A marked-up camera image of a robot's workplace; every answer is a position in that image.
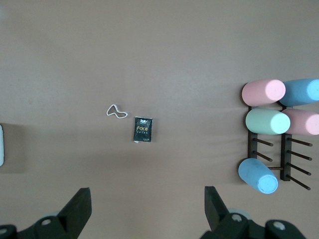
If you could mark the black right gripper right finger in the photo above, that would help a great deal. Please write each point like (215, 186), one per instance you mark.
(219, 219)

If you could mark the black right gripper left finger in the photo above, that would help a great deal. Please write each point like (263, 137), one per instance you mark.
(72, 214)

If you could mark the white lidded trash bin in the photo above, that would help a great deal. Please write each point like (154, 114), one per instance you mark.
(1, 144)

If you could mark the blue plastic cup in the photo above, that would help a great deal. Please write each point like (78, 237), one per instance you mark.
(296, 92)
(254, 174)

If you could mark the dark wooden cup rack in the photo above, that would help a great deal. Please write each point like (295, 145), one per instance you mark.
(283, 159)

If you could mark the green plastic cup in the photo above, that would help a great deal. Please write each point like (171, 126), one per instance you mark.
(264, 121)

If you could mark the black Face wipe packet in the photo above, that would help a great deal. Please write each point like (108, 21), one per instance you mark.
(142, 129)

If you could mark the pink plastic cup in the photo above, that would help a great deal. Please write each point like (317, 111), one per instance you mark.
(301, 122)
(261, 93)

